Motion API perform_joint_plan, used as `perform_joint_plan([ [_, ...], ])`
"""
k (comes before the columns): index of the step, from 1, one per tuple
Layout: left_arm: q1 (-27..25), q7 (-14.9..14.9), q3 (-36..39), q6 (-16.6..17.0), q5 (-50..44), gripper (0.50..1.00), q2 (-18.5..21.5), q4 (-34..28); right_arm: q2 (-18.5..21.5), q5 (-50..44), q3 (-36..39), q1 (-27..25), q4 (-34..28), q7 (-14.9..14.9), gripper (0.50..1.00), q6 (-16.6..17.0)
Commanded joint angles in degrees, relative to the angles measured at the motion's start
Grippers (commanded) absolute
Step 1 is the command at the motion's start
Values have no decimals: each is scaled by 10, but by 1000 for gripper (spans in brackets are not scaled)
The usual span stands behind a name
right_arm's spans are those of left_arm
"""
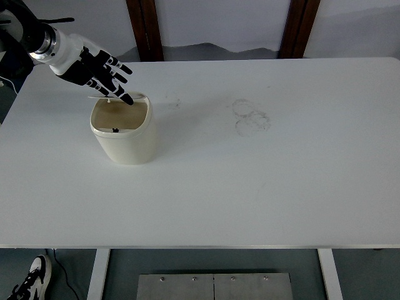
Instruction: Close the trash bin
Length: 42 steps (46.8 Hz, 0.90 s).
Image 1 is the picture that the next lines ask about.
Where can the cream plastic trash bin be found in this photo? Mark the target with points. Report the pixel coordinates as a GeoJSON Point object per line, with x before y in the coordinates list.
{"type": "Point", "coordinates": [131, 147]}

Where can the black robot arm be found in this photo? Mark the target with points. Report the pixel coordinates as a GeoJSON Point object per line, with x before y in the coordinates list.
{"type": "Point", "coordinates": [29, 23]}

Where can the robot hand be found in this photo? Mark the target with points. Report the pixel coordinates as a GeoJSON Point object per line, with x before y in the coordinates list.
{"type": "Point", "coordinates": [67, 51]}

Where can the grey metal plate with screws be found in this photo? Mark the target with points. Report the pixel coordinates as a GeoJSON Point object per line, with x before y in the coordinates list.
{"type": "Point", "coordinates": [187, 289]}

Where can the person's black and white shoe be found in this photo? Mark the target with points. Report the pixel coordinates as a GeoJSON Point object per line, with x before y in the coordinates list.
{"type": "Point", "coordinates": [39, 270]}

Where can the white table leg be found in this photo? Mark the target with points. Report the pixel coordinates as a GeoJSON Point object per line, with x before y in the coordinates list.
{"type": "Point", "coordinates": [330, 275]}
{"type": "Point", "coordinates": [97, 275]}

